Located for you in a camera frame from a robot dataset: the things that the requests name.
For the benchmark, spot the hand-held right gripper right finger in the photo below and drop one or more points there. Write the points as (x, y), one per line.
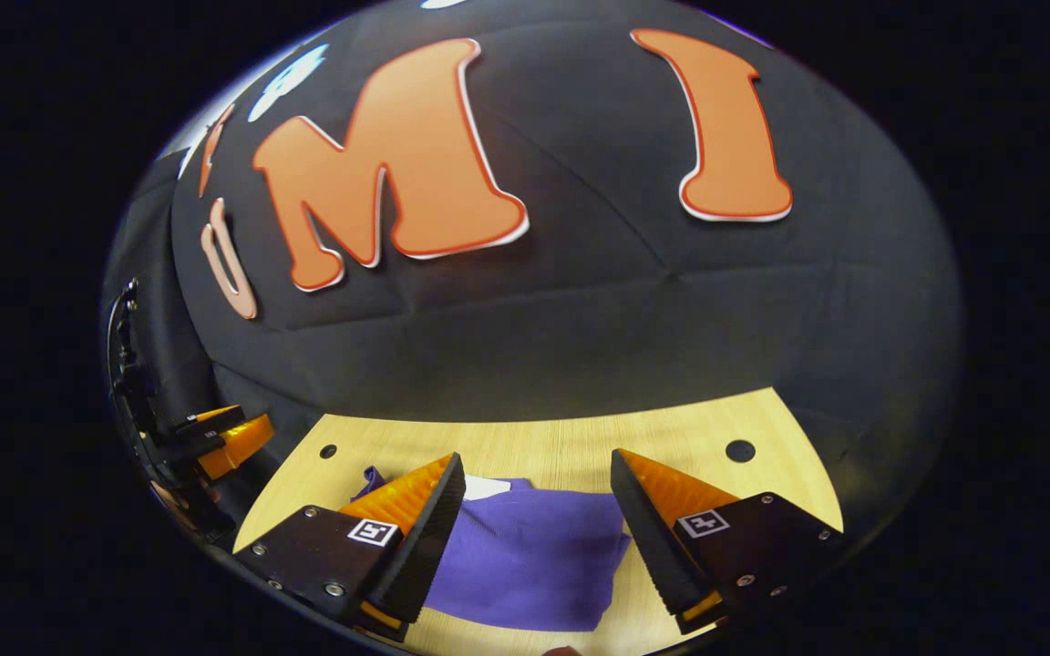
(653, 547)

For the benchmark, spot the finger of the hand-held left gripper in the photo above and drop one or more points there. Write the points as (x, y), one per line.
(211, 421)
(233, 446)

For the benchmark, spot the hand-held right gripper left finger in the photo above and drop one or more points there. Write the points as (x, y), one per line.
(425, 547)

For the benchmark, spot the purple shirt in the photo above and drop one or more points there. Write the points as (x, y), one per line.
(534, 556)

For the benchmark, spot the black backdrop cloth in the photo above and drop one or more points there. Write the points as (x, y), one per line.
(625, 319)

